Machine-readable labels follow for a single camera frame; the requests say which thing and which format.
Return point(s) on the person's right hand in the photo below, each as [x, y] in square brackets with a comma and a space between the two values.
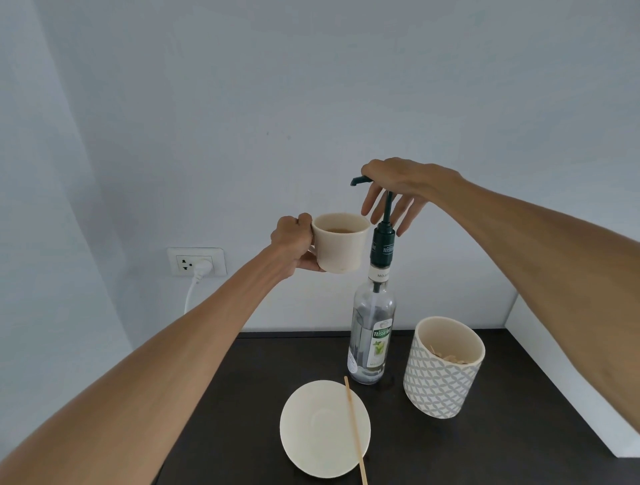
[412, 180]

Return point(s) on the person's left hand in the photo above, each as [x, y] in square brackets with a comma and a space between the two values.
[289, 241]

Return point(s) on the person's right fingers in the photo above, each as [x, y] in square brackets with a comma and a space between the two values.
[406, 215]

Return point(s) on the person's left thumb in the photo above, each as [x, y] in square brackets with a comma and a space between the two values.
[305, 219]

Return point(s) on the dark green pump dispenser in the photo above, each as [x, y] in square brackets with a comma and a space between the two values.
[384, 242]

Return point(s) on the cream ceramic cup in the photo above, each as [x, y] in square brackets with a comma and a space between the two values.
[341, 252]

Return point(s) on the person's left forearm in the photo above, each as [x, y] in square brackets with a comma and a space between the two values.
[150, 359]

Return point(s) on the person's right forearm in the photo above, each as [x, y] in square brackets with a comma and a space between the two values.
[550, 250]

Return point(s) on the white power plug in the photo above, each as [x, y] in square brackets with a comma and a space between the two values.
[203, 269]

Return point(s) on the clear glass syrup bottle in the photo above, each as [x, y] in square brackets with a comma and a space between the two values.
[372, 330]

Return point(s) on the bundle of wooden sticks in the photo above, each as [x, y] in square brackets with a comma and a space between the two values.
[450, 356]

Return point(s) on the patterned grey white jar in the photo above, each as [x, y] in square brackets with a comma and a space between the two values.
[435, 384]

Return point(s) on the cream ceramic saucer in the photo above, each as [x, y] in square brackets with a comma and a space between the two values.
[320, 429]

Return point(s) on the wooden stir stick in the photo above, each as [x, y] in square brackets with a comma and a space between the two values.
[356, 429]

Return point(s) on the white wall socket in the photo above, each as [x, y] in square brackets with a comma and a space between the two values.
[182, 262]

